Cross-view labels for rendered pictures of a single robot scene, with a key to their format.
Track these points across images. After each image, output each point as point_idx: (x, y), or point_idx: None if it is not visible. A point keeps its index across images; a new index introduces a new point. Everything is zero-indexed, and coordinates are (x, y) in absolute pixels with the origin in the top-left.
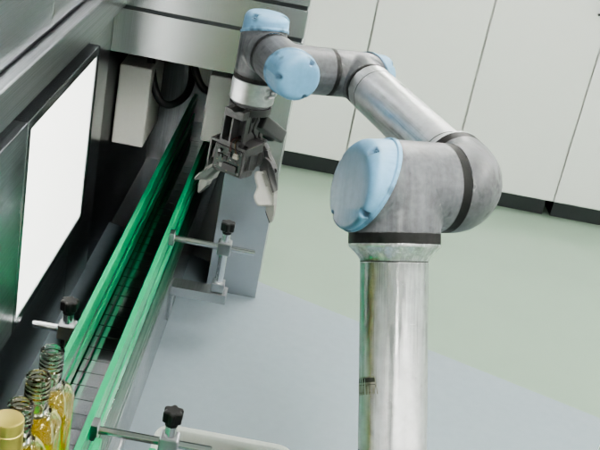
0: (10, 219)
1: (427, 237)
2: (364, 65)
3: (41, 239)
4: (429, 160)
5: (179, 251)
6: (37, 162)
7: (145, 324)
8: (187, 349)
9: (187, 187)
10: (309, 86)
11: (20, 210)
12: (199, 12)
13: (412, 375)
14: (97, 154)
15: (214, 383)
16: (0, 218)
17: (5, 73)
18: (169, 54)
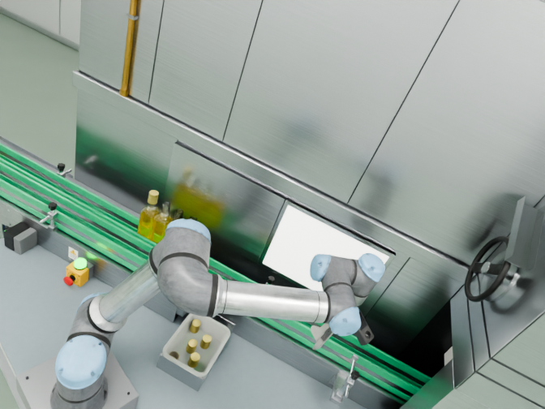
0: (261, 217)
1: (150, 256)
2: (328, 293)
3: (297, 264)
4: (176, 238)
5: (369, 385)
6: (296, 228)
7: (294, 340)
8: (313, 393)
9: (415, 388)
10: (313, 273)
11: (272, 225)
12: (472, 312)
13: (118, 286)
14: (414, 334)
15: (284, 395)
16: (251, 208)
17: (285, 175)
18: (453, 320)
